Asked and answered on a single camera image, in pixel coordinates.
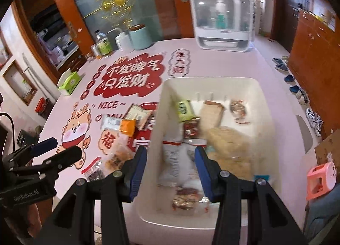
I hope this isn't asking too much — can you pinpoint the beige snack packet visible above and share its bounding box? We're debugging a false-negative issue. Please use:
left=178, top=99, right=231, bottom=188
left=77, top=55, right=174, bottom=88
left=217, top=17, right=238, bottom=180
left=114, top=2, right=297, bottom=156
left=124, top=104, right=154, bottom=130

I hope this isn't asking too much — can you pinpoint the white supplement bottle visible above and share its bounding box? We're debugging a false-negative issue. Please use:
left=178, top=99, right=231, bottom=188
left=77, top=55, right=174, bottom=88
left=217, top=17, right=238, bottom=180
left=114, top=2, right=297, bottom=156
left=115, top=33, right=133, bottom=52

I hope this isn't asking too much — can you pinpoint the green label bottle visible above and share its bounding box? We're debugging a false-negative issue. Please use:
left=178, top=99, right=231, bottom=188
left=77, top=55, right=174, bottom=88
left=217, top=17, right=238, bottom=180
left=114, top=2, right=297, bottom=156
left=96, top=30, right=113, bottom=57

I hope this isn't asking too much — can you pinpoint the clear biscuit packet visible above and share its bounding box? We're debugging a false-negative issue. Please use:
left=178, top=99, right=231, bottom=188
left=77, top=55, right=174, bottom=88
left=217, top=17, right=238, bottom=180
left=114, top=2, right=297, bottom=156
left=102, top=141, right=136, bottom=176

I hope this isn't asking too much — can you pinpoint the black cable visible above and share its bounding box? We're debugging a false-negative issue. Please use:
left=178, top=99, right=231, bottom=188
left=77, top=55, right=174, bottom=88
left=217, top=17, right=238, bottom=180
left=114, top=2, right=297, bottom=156
left=0, top=113, right=15, bottom=139

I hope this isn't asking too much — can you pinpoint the pink plastic stool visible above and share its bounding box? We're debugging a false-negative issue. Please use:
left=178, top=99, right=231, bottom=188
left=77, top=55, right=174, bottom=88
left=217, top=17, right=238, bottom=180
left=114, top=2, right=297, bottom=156
left=305, top=161, right=338, bottom=201

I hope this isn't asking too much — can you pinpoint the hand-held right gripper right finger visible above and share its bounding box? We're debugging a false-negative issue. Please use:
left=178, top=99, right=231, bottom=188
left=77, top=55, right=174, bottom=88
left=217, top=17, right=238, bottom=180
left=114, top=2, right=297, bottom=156
left=195, top=146, right=311, bottom=245

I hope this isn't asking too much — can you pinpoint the clear brown nut packet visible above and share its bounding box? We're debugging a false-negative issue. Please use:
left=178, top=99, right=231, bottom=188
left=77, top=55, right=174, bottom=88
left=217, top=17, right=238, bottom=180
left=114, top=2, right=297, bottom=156
left=229, top=99, right=250, bottom=124

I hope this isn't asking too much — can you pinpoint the clear reddish snack packet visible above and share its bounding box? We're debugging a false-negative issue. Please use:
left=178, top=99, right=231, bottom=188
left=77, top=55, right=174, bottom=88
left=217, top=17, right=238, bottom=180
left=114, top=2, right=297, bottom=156
left=171, top=187, right=210, bottom=212

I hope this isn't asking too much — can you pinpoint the row of shoes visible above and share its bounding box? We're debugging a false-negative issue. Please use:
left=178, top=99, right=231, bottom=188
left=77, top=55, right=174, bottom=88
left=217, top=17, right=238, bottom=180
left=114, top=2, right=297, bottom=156
left=272, top=55, right=324, bottom=136

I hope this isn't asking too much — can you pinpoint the red snack packet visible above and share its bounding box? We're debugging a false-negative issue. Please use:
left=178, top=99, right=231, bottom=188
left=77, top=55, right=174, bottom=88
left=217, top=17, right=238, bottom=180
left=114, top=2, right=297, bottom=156
left=158, top=139, right=208, bottom=187

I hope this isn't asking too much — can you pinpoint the gold branch ornament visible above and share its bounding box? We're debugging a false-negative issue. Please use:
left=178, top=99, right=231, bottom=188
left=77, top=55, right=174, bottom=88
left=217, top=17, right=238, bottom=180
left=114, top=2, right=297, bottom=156
left=82, top=0, right=173, bottom=31

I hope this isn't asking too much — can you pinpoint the wooden cabinet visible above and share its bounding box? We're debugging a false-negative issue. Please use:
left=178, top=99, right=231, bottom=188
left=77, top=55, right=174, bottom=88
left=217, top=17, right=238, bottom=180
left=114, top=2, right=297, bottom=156
left=288, top=8, right=340, bottom=139

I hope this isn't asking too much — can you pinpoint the red plastic basket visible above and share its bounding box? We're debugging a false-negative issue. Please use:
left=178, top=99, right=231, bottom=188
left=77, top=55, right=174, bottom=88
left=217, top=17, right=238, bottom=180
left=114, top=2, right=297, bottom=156
left=34, top=98, right=50, bottom=114

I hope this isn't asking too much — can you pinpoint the white and orange packet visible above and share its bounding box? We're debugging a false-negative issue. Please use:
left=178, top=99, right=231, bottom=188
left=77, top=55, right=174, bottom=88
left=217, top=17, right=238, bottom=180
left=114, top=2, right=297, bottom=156
left=101, top=116, right=136, bottom=138

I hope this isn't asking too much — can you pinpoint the printed pink tablecloth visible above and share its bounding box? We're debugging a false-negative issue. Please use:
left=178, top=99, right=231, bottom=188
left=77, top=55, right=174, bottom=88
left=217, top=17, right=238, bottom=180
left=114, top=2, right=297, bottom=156
left=29, top=36, right=314, bottom=245

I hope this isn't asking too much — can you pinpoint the small glass jar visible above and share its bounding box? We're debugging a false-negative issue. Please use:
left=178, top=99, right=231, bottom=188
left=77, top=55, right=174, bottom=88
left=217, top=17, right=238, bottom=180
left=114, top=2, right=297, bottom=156
left=90, top=44, right=103, bottom=59

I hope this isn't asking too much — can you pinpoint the mint green canister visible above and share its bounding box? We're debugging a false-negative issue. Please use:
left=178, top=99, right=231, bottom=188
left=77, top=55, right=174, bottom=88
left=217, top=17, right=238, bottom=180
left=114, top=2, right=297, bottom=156
left=129, top=23, right=152, bottom=50

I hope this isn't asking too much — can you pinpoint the white plastic basket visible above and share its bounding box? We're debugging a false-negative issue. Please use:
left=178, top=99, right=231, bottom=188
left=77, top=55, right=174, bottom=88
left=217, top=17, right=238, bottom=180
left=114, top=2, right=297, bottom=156
left=134, top=76, right=282, bottom=229

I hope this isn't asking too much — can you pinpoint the white countertop appliance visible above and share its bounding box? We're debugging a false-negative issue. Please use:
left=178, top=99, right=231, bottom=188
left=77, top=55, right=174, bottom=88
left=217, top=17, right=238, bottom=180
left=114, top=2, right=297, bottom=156
left=185, top=0, right=257, bottom=53

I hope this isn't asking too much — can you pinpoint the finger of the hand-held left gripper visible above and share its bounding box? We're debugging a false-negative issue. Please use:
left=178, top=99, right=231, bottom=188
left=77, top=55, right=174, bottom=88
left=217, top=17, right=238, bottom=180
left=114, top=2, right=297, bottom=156
left=3, top=137, right=58, bottom=166
left=12, top=146, right=82, bottom=179

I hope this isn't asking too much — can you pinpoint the long brown snack packet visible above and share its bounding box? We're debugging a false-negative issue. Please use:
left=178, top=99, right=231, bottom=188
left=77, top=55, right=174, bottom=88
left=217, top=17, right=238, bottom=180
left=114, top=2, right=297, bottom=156
left=198, top=100, right=225, bottom=132

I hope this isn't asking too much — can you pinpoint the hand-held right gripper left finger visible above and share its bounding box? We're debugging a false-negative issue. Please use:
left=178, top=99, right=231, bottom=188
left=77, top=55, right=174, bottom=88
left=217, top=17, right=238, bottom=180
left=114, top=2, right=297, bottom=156
left=40, top=146, right=147, bottom=245

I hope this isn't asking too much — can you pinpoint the cardboard box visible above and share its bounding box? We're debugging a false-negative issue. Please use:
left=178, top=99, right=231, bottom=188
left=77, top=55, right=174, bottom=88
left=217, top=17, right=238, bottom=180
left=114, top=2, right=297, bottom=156
left=314, top=128, right=340, bottom=167

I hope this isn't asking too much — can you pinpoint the green pastry packet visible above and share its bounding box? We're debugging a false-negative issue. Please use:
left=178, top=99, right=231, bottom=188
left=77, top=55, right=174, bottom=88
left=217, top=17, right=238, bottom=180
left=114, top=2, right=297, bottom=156
left=175, top=100, right=201, bottom=123

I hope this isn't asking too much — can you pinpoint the small dark red packet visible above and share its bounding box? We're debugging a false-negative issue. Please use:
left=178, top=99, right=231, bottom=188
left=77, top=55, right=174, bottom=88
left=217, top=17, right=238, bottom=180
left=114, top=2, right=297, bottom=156
left=182, top=118, right=201, bottom=139

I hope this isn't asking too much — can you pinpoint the clear dark snack packet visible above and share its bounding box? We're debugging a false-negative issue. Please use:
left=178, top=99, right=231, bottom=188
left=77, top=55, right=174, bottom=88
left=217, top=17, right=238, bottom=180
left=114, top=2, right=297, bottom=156
left=81, top=159, right=104, bottom=182

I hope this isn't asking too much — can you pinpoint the clear pale puff packet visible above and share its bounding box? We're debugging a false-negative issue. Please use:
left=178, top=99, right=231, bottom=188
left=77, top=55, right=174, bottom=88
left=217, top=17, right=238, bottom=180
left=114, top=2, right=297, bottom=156
left=204, top=126, right=253, bottom=155
left=210, top=152, right=254, bottom=180

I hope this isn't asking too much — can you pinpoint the green tissue pack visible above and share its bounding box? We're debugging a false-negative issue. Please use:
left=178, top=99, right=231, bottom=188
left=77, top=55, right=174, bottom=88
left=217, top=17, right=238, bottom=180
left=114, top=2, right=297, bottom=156
left=57, top=71, right=85, bottom=96

